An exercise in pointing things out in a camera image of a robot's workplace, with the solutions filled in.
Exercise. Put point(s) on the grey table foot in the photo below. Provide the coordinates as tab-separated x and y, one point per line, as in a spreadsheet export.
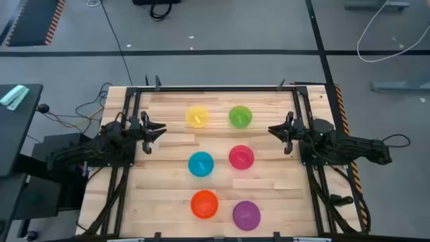
403	86
376	5

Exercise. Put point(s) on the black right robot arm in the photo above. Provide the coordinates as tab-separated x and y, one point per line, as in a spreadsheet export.
356	148

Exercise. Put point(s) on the black hazard-edged floor mat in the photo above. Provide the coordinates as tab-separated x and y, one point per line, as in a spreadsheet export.
33	23

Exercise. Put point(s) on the black side desk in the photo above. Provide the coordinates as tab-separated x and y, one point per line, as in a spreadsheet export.
16	134

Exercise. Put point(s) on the black cylindrical camera mount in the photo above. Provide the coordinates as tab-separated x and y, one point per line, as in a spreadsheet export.
341	200

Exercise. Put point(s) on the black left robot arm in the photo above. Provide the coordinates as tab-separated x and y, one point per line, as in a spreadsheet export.
111	139

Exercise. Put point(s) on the green plastic cup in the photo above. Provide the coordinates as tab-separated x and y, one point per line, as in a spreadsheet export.
240	116

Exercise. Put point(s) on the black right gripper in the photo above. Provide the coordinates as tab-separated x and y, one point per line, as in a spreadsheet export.
289	148

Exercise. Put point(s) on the black round knob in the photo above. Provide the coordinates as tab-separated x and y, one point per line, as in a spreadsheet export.
43	108

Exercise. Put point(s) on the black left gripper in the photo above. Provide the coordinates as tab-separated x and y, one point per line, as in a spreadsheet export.
146	148

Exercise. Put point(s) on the black box on floor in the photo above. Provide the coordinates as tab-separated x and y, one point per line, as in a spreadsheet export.
154	1

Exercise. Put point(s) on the black computer case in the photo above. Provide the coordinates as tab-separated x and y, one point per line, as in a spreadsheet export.
62	141

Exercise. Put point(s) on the black metal table frame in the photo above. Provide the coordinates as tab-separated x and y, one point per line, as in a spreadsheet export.
218	89

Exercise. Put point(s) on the orange black hazard strip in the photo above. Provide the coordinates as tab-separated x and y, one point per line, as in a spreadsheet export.
341	104

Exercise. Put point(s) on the blue plastic bowl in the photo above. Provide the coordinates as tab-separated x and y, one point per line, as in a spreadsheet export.
201	164

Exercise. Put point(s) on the orange plastic bowl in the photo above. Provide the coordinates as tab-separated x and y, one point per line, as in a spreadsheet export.
204	204

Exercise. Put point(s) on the black caster wheel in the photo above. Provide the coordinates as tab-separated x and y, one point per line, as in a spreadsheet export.
31	235

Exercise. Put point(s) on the mint green stapler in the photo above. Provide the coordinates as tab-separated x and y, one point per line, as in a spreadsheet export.
15	95

